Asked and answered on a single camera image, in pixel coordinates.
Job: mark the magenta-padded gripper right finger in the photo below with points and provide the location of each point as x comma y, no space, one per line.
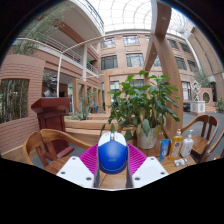
150,171

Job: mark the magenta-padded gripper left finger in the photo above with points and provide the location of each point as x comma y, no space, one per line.
75,171

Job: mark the blue and white computer mouse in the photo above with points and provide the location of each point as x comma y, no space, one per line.
112,156

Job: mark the blue tube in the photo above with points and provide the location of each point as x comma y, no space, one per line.
164,150

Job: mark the small white packet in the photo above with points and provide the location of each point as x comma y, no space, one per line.
180,162

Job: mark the yellow liquid soap bottle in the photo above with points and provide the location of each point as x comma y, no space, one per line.
175,146

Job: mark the white pump bottle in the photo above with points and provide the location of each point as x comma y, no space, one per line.
186,146

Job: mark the spiky agave plant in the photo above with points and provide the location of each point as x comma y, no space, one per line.
81,115

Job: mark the green plant in white pot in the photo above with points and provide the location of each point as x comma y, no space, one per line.
143,103

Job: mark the white statue on plinth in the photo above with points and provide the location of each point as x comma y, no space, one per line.
197,106

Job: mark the dark bust statue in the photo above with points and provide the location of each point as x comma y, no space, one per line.
50,87

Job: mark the dark red wooden pedestal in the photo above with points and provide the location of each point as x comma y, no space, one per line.
51,116

